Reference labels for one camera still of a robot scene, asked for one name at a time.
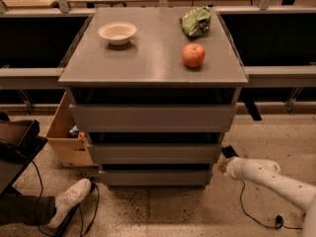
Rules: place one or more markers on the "brown tray box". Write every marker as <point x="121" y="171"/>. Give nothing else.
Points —
<point x="17" y="135"/>

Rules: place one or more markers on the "dark trouser leg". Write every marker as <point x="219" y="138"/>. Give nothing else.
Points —
<point x="30" y="210"/>

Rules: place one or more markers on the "grey bottom drawer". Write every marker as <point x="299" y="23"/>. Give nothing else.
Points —
<point x="150" y="175"/>

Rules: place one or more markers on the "orange item in box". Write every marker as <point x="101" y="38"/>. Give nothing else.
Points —
<point x="81" y="135"/>

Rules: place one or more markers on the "grey middle drawer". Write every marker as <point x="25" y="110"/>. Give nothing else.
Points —
<point x="154" y="147"/>

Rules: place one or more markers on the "blue item in box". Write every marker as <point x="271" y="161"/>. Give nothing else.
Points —
<point x="73" y="131"/>

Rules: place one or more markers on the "cardboard box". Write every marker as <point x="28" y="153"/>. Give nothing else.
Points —
<point x="71" y="150"/>

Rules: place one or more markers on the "black power adapter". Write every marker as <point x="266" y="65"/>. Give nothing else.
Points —
<point x="229" y="152"/>

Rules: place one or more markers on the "grey drawer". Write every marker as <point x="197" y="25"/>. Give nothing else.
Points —
<point x="154" y="147"/>
<point x="153" y="118"/>
<point x="150" y="175"/>

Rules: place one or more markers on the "white paper bowl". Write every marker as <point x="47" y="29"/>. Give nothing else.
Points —
<point x="117" y="33"/>

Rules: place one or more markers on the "dark side table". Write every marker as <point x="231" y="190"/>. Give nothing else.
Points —
<point x="10" y="171"/>

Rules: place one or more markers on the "red apple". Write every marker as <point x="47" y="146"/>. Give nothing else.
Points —
<point x="193" y="55"/>

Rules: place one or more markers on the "tan robot gripper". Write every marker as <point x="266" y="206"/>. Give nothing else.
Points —
<point x="232" y="167"/>

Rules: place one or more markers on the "grey drawer cabinet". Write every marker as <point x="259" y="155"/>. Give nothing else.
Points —
<point x="149" y="69"/>

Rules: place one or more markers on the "grey top drawer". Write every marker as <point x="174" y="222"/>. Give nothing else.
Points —
<point x="153" y="118"/>

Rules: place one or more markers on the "green chip bag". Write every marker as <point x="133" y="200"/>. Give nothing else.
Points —
<point x="196" y="22"/>

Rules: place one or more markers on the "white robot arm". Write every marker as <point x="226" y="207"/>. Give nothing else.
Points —
<point x="266" y="173"/>

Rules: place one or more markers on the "white sneaker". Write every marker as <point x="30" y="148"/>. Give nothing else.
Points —
<point x="67" y="200"/>

